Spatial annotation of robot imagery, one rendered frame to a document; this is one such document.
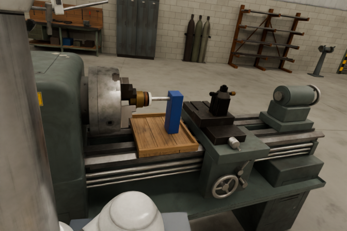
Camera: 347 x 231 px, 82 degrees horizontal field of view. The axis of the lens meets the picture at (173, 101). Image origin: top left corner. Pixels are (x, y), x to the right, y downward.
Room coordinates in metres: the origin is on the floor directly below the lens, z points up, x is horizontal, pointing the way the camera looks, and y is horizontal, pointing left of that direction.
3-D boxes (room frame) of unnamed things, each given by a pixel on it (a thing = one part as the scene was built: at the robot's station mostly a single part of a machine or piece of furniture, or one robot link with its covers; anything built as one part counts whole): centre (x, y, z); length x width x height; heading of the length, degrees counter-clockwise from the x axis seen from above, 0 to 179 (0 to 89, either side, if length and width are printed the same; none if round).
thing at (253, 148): (1.05, -0.28, 0.89); 0.53 x 0.30 x 0.06; 22
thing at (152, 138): (0.96, 0.05, 0.88); 0.36 x 0.30 x 0.04; 22
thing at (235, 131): (1.05, -0.23, 0.95); 0.43 x 0.18 x 0.04; 22
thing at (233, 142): (0.82, -0.32, 0.95); 0.07 x 0.04 x 0.04; 22
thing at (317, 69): (7.71, -5.26, 0.57); 0.47 x 0.37 x 1.14; 101
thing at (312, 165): (1.28, -0.81, 0.34); 0.44 x 0.40 x 0.68; 22
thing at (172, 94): (0.98, -0.01, 1.00); 0.08 x 0.06 x 0.23; 22
